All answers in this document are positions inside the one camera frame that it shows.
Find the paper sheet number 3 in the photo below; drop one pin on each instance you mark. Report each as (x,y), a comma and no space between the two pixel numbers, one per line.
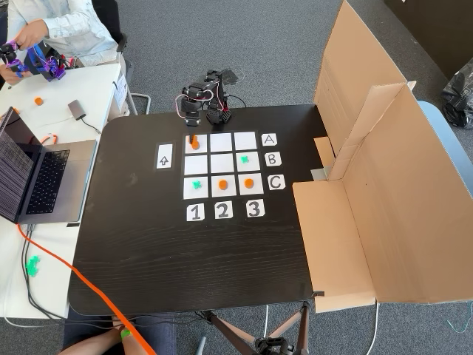
(255,208)

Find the person's left hand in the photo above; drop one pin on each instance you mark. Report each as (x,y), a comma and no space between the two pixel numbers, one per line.
(33,35)

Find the grey open laptop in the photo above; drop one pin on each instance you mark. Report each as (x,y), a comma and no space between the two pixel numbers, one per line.
(55,177)

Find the paper sheet number 2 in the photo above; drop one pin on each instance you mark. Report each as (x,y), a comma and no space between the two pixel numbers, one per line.
(223,210)

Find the brown cardboard screen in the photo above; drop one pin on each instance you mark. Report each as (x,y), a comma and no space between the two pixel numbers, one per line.
(388,222)

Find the black office chair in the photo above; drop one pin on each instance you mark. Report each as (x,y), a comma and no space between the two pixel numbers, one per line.
(122,40)

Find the paper sheet letter C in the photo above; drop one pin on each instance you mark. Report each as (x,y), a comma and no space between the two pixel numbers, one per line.
(276,182)

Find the black plastic bag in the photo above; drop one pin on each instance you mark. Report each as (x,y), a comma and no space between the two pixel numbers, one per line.
(460,100)

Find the paper sheet letter A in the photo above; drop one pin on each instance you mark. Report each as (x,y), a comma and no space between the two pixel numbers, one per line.
(269,140)

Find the brown legged camera tripod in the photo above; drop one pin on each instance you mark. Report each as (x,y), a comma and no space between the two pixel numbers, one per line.
(273,345)

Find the person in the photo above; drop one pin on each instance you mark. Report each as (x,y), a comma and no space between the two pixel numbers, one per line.
(155,334)
(81,26)

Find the white paper note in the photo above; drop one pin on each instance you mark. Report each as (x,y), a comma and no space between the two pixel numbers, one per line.
(120,92)

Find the dark cabinet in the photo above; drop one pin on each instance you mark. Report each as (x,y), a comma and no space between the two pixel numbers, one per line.
(436,29)

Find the person's right hand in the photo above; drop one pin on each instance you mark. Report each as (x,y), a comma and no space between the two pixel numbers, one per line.
(8,75)

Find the green cross token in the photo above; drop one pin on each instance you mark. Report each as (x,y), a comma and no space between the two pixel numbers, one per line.
(32,270)
(197,184)
(244,159)
(35,261)

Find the purple leader arm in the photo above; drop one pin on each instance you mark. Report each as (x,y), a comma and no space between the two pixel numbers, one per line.
(50,70)

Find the paper sheet letter B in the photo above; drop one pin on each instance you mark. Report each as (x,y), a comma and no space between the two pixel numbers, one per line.
(272,159)

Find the white nine-square grid sheet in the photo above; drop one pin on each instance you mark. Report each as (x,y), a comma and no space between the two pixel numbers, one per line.
(221,142)

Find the white arrow paper sheet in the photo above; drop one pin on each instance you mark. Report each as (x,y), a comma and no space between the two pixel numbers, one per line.
(164,153)

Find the paper sheet number 1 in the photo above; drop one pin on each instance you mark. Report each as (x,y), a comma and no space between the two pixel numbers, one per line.
(195,212)

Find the grey usb hub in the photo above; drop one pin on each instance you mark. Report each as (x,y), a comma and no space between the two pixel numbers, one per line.
(77,109)

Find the black floor plate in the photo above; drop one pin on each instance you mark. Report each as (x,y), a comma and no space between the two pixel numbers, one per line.
(233,77)

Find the green wristband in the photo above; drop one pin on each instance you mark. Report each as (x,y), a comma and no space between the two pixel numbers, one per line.
(126,334)

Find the black printed box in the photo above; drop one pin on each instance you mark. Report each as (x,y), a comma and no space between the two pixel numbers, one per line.
(3,18)

